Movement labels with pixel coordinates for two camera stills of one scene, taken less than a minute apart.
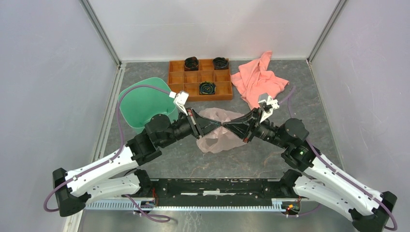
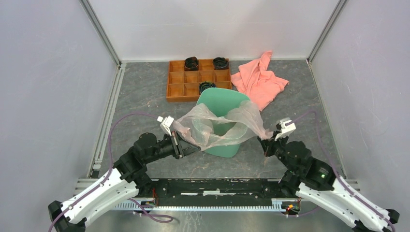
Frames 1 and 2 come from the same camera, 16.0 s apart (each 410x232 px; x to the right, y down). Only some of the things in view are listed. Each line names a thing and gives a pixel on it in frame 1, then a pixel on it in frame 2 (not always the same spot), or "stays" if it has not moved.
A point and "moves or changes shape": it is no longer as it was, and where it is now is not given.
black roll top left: x=191 y=64 stays
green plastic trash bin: x=138 y=105 -> x=222 y=102
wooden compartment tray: x=187 y=81 stays
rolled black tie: x=221 y=63 stays
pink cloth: x=255 y=79 stays
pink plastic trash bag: x=221 y=139 moves or changes shape
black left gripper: x=206 y=125 -> x=182 y=149
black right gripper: x=241 y=127 -> x=267 y=144
